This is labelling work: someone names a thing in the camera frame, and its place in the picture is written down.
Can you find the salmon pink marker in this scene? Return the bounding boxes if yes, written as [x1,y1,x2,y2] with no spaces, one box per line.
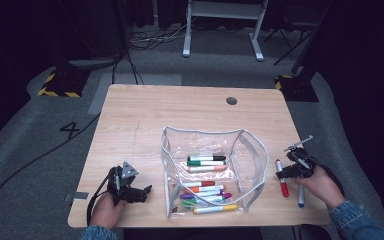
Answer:
[187,164,228,173]

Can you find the white desk frame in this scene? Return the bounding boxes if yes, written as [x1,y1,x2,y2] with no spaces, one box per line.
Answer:
[182,0,270,62]

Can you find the person's right hand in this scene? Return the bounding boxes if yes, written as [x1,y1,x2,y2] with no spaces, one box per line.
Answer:
[293,165,347,210]

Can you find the orange marker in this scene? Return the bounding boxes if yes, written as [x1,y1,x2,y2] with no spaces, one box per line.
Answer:
[183,184,227,194]

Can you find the right hand-held gripper cable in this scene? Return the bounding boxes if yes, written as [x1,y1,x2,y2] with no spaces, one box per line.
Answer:
[313,158,347,198]

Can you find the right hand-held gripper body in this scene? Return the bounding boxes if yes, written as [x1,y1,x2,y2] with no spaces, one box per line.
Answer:
[283,135,316,179]

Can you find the dark green marker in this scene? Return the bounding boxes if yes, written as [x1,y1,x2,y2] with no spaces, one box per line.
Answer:
[186,160,227,167]

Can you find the long black floor cable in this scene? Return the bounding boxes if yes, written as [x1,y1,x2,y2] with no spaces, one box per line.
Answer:
[0,112,102,228]

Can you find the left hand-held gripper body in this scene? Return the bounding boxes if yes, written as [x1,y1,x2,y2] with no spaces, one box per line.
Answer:
[107,161,149,205]

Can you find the left hand-held gripper cable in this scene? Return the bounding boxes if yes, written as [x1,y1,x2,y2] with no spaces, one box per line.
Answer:
[85,165,118,228]

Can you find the dark blue marker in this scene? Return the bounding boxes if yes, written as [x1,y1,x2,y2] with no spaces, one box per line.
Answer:
[297,184,306,209]

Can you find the person's left hand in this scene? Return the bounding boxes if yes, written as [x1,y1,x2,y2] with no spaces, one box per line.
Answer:
[89,191,128,232]

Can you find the grey tape strip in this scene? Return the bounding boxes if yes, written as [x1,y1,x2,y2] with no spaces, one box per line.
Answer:
[64,191,90,202]

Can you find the bright red marker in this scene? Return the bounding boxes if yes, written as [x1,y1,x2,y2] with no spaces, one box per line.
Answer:
[275,158,290,198]

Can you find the bundle of floor cables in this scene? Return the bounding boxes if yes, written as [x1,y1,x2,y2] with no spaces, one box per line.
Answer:
[129,23,189,52]

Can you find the light green marker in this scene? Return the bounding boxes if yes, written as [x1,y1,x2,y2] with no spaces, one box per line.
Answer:
[180,196,226,207]

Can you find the clear plastic bag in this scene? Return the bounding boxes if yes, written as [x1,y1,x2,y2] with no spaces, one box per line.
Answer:
[160,125,270,220]

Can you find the black tripod legs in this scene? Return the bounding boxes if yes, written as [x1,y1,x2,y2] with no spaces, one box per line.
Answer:
[263,23,316,66]

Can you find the purple marker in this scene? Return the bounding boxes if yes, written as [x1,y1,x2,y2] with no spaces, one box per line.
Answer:
[179,193,214,200]

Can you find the black yellow striped stand base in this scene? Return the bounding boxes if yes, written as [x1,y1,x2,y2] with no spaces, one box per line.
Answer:
[274,73,320,103]
[37,68,92,99]

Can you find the dark red marker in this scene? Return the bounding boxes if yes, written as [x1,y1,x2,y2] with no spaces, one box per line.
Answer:
[181,180,217,188]

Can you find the black stand cables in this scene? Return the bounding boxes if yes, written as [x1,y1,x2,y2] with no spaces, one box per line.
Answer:
[110,49,145,86]

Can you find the yellow marker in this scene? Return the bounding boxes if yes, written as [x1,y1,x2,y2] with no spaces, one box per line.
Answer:
[192,203,239,215]

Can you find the black marker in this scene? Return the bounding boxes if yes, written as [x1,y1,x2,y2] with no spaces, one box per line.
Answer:
[187,154,227,162]

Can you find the hand-held gripper cable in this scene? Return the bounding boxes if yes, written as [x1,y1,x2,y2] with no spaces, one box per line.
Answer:
[313,158,347,198]
[85,165,118,228]

